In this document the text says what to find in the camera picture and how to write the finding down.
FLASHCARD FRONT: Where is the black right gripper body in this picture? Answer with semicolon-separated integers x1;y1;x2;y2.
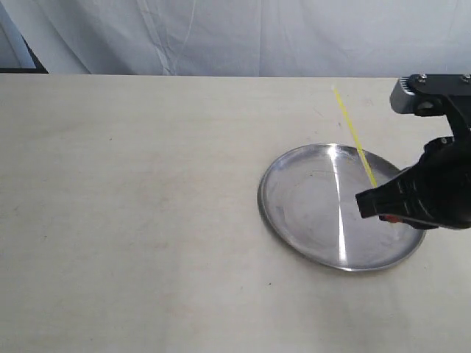
411;136;470;230

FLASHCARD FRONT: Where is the white backdrop cloth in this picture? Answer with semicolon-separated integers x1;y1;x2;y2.
2;1;470;76

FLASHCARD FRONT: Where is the round silver metal plate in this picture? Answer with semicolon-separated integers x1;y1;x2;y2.
258;143;426;272

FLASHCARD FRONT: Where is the thin yellow straw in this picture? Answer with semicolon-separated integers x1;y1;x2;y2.
331;86;378;188

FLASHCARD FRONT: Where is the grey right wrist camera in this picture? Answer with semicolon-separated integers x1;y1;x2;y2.
389;74;470;118

